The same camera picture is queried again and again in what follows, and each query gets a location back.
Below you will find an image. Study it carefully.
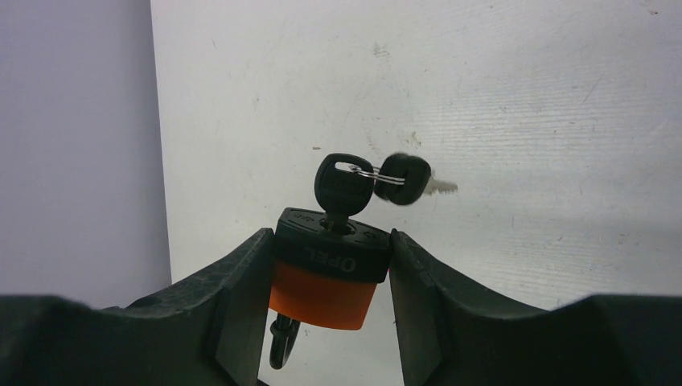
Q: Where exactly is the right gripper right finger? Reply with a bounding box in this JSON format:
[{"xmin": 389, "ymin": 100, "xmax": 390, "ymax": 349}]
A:
[{"xmin": 389, "ymin": 230, "xmax": 681, "ymax": 385}]

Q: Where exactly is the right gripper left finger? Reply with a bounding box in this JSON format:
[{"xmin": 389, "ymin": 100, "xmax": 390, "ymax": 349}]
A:
[{"xmin": 1, "ymin": 228, "xmax": 274, "ymax": 385}]

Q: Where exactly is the orange padlock with key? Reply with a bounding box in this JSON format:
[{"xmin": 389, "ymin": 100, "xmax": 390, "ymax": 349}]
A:
[{"xmin": 269, "ymin": 207, "xmax": 392, "ymax": 369}]

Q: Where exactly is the black headed padlock key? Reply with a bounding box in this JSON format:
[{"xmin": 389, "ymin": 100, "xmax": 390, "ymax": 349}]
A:
[{"xmin": 314, "ymin": 152, "xmax": 458, "ymax": 234}]

